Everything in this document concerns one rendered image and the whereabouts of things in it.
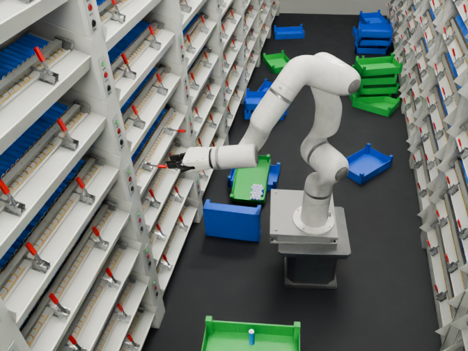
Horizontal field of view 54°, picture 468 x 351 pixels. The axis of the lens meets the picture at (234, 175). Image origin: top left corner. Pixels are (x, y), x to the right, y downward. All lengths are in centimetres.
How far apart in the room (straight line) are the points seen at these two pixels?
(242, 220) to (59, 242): 127
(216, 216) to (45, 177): 135
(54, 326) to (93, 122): 59
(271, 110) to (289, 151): 163
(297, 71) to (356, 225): 131
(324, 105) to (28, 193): 105
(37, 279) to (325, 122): 111
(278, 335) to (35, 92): 103
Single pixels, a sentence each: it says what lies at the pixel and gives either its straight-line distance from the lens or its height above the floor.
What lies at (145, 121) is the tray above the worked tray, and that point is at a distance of 176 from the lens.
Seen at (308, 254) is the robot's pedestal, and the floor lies 28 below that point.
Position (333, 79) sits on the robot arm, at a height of 111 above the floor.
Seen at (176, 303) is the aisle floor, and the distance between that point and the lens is 230.
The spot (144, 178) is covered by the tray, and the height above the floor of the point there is 72.
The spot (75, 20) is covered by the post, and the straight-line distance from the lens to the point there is 137.
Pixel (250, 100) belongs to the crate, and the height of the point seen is 8.
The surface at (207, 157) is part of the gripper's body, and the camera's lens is 163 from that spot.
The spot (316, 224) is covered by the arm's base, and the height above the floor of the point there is 37.
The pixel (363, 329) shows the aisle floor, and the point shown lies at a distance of 222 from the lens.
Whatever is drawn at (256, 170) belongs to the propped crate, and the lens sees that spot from 283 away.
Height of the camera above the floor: 181
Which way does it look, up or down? 38 degrees down
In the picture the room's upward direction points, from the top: 3 degrees counter-clockwise
